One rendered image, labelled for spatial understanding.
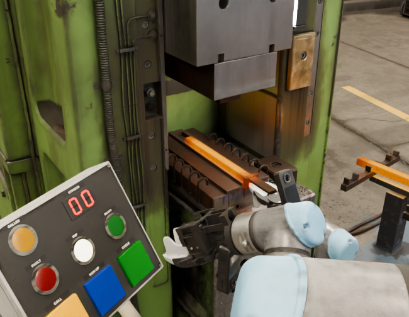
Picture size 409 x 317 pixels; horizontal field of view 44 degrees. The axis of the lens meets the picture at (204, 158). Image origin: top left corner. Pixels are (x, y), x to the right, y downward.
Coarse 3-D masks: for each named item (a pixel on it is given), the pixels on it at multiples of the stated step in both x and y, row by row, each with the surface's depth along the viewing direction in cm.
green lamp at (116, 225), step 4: (112, 216) 108; (116, 216) 109; (112, 220) 108; (116, 220) 109; (120, 220) 110; (108, 224) 107; (112, 224) 108; (116, 224) 109; (120, 224) 110; (108, 228) 107; (112, 228) 108; (116, 228) 108; (120, 228) 109; (112, 232) 107; (116, 232) 108; (120, 232) 109
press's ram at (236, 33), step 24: (168, 0) 122; (192, 0) 113; (216, 0) 114; (240, 0) 118; (264, 0) 122; (288, 0) 126; (168, 24) 125; (192, 24) 115; (216, 24) 117; (240, 24) 121; (264, 24) 125; (288, 24) 129; (168, 48) 128; (192, 48) 118; (216, 48) 120; (240, 48) 124; (264, 48) 128
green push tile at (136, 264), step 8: (128, 248) 109; (136, 248) 111; (144, 248) 112; (120, 256) 107; (128, 256) 109; (136, 256) 110; (144, 256) 112; (120, 264) 107; (128, 264) 108; (136, 264) 110; (144, 264) 111; (152, 264) 113; (128, 272) 108; (136, 272) 109; (144, 272) 111; (128, 280) 108; (136, 280) 109
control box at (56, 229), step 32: (64, 192) 101; (96, 192) 107; (0, 224) 91; (32, 224) 94; (64, 224) 100; (96, 224) 105; (128, 224) 112; (0, 256) 88; (32, 256) 93; (64, 256) 98; (96, 256) 103; (0, 288) 89; (32, 288) 91; (64, 288) 96; (128, 288) 108
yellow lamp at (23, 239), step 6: (24, 228) 93; (18, 234) 92; (24, 234) 92; (30, 234) 93; (12, 240) 91; (18, 240) 91; (24, 240) 92; (30, 240) 93; (18, 246) 91; (24, 246) 92; (30, 246) 93
